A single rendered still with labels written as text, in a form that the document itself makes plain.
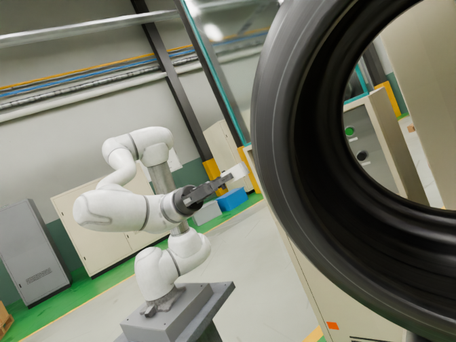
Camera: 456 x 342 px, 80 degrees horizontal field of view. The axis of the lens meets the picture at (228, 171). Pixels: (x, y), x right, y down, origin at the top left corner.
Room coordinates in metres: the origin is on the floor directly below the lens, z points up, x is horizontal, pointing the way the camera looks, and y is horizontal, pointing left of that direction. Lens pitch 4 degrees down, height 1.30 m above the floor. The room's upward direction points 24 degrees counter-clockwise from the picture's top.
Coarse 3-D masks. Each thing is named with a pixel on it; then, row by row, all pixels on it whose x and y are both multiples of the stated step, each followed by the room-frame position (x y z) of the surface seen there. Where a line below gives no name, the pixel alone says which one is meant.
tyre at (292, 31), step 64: (320, 0) 0.31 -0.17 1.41; (384, 0) 0.50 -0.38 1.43; (320, 64) 0.58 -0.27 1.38; (256, 128) 0.41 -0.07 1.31; (320, 128) 0.63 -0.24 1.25; (320, 192) 0.60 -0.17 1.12; (384, 192) 0.59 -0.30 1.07; (320, 256) 0.40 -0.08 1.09; (384, 256) 0.51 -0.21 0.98; (448, 256) 0.50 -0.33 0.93; (448, 320) 0.31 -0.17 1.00
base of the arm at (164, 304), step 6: (174, 288) 1.31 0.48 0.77; (180, 288) 1.35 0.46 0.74; (168, 294) 1.27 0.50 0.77; (174, 294) 1.29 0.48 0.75; (180, 294) 1.32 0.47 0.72; (156, 300) 1.24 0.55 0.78; (162, 300) 1.25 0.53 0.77; (168, 300) 1.26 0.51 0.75; (174, 300) 1.27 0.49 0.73; (150, 306) 1.24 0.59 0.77; (156, 306) 1.24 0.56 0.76; (162, 306) 1.23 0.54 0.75; (168, 306) 1.22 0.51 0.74; (144, 312) 1.26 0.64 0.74; (150, 312) 1.21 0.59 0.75; (156, 312) 1.24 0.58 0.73
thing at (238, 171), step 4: (240, 164) 0.59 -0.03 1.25; (232, 168) 0.61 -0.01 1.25; (236, 168) 0.60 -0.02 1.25; (240, 168) 0.59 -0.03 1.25; (244, 168) 0.59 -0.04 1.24; (224, 172) 0.62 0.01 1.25; (228, 172) 0.62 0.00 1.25; (232, 172) 0.61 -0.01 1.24; (236, 172) 0.60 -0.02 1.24; (240, 172) 0.60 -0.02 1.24; (244, 172) 0.59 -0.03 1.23; (236, 176) 0.60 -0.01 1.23; (240, 176) 0.60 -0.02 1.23; (232, 180) 0.62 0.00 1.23; (228, 184) 0.63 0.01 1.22
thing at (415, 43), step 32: (448, 0) 0.53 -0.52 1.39; (384, 32) 0.60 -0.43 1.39; (416, 32) 0.57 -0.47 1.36; (448, 32) 0.54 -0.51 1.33; (416, 64) 0.58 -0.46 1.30; (448, 64) 0.55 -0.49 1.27; (416, 96) 0.59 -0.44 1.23; (448, 96) 0.56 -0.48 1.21; (416, 128) 0.61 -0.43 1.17; (448, 128) 0.57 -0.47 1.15; (448, 160) 0.58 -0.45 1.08; (448, 192) 0.60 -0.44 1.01
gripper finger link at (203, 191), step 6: (210, 180) 0.62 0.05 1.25; (204, 186) 0.63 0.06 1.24; (192, 192) 0.64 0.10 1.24; (198, 192) 0.64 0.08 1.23; (204, 192) 0.63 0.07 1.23; (210, 192) 0.62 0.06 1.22; (186, 198) 0.65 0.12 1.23; (192, 198) 0.65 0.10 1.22; (198, 198) 0.64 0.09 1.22; (186, 204) 0.65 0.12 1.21
